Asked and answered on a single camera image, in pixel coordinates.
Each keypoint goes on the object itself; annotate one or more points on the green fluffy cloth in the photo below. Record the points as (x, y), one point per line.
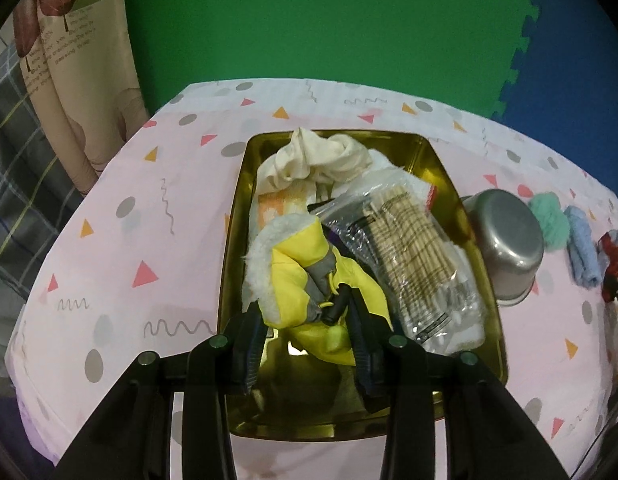
(549, 220)

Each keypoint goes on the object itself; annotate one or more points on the white printed sock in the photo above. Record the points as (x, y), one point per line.
(614, 260)

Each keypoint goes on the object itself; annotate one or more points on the beige tree print curtain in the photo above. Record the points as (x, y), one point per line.
(74, 85)

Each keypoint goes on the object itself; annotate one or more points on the gold tin box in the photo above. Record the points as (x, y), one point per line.
(234, 280)

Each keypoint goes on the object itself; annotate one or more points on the yellow doll jacket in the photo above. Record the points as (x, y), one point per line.
(289, 270)

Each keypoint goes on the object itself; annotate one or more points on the plastic bag of striped socks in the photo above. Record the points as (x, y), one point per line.
(414, 255)

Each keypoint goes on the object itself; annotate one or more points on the pink printed tablecloth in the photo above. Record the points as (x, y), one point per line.
(154, 220)

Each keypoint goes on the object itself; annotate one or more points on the green foam mat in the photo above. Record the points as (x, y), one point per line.
(314, 20)

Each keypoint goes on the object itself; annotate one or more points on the blue foam mat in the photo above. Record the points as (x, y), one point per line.
(579, 85)

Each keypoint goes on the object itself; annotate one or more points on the cream cloth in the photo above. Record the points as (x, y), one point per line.
(309, 155)

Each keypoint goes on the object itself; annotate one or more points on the white cloth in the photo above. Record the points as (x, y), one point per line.
(404, 165)

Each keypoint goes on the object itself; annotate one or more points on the grey plaid cloth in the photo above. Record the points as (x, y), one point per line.
(24, 185)

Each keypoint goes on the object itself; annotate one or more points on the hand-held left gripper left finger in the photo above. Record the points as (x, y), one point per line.
(249, 355)

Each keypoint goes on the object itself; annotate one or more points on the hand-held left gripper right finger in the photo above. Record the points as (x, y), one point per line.
(364, 355)

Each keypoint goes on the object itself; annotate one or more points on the rolled blue towel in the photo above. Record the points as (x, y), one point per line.
(583, 250)

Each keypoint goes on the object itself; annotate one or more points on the stainless steel bowl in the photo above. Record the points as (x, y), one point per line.
(509, 240)

